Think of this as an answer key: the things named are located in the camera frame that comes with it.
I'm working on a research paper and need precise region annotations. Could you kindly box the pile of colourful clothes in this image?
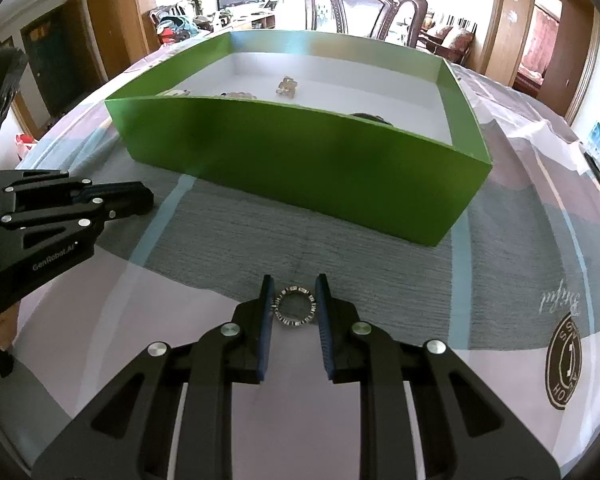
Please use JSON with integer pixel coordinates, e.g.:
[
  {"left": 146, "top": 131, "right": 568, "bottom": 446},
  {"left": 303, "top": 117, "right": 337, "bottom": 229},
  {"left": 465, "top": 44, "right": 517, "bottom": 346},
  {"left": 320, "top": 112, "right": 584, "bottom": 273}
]
[{"left": 150, "top": 7, "right": 207, "bottom": 44}]

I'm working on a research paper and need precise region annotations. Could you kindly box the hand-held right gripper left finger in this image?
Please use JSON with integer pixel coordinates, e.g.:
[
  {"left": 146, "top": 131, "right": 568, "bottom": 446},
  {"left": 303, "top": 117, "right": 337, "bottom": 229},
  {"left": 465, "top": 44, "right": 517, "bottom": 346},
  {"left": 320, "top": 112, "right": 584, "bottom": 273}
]
[{"left": 30, "top": 274, "right": 277, "bottom": 480}]

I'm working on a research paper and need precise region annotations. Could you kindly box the green cardboard box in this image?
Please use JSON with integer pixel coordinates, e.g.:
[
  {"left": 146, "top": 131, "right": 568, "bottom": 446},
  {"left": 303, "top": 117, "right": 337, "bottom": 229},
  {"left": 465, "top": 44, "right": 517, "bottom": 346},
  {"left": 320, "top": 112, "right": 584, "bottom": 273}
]
[{"left": 104, "top": 30, "right": 494, "bottom": 248}]

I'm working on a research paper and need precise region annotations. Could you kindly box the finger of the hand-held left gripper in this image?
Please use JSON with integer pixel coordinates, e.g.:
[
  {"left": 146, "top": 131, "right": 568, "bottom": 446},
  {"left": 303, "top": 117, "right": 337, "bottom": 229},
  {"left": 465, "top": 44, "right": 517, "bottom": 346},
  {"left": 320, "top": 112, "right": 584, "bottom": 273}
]
[
  {"left": 0, "top": 169, "right": 149, "bottom": 200},
  {"left": 1, "top": 186, "right": 156, "bottom": 234}
]

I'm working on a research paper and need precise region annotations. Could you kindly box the upholstered wooden armchair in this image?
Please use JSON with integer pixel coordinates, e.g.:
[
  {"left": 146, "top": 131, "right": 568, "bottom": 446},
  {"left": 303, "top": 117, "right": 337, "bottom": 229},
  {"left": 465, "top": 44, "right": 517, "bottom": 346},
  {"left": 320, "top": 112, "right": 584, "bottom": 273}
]
[{"left": 420, "top": 10, "right": 477, "bottom": 57}]

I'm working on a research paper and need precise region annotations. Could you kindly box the striped tablecloth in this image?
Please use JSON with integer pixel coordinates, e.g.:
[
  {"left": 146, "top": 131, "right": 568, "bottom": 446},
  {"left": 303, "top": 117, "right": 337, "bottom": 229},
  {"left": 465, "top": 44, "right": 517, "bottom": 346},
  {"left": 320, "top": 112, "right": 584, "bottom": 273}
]
[{"left": 0, "top": 25, "right": 600, "bottom": 480}]

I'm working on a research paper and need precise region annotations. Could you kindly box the black watch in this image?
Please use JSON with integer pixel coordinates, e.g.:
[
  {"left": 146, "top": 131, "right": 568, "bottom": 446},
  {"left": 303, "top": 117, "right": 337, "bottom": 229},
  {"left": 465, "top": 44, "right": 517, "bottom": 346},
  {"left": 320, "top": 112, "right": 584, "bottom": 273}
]
[{"left": 350, "top": 112, "right": 394, "bottom": 127}]

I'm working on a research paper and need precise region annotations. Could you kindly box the person's left hand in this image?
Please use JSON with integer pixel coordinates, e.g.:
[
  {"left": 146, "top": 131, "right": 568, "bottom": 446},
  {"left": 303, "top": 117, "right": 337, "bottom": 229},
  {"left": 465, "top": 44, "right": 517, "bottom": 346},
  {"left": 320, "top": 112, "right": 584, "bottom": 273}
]
[{"left": 0, "top": 304, "right": 22, "bottom": 354}]

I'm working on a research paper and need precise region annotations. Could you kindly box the wooden television cabinet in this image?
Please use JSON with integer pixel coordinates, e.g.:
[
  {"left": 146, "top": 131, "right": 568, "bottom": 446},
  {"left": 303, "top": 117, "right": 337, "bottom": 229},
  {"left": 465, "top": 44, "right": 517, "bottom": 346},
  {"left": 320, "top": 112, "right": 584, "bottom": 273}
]
[{"left": 229, "top": 9, "right": 277, "bottom": 32}]

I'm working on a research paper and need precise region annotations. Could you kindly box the small silver ring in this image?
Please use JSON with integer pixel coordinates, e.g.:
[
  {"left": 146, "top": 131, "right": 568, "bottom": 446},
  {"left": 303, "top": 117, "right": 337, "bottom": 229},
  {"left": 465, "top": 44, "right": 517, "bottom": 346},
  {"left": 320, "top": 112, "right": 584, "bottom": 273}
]
[{"left": 272, "top": 285, "right": 317, "bottom": 329}]

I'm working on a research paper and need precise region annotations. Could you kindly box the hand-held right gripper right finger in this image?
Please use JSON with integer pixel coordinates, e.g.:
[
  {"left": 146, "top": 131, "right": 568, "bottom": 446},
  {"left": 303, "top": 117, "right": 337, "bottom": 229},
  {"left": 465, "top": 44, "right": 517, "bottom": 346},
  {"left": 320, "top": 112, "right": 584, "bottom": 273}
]
[{"left": 314, "top": 273, "right": 570, "bottom": 480}]

